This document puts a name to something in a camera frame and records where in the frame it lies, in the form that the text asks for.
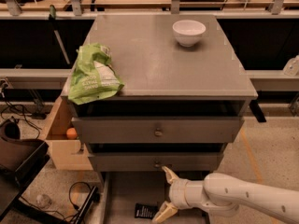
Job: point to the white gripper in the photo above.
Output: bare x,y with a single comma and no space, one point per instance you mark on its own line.
177,192

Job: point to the dark rxbar blueberry bar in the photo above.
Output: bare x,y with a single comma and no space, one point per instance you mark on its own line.
145,211

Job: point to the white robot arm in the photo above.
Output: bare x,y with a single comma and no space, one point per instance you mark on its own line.
220,195

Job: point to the grey middle drawer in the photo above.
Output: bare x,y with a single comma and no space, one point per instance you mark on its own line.
151,157

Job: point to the grey drawer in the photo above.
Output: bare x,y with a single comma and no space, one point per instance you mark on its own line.
124,190
151,157
124,122

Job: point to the grey bottom drawer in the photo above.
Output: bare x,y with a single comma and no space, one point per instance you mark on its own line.
124,190

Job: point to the grey drawer cabinet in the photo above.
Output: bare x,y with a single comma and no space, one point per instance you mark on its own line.
154,66

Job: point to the grey top drawer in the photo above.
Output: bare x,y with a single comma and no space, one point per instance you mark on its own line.
124,122

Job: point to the wooden side drawer box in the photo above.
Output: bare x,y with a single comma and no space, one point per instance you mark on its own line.
66,153

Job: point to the orange fruit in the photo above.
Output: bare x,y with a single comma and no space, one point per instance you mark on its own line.
71,134

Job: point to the clear round floor object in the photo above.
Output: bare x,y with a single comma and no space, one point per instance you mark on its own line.
43,201

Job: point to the green chip bag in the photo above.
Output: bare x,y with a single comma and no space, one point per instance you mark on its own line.
93,77

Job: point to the black bin on cart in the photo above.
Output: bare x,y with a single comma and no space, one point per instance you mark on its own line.
19,158

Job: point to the white ceramic bowl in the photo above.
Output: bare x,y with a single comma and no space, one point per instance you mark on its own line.
188,32

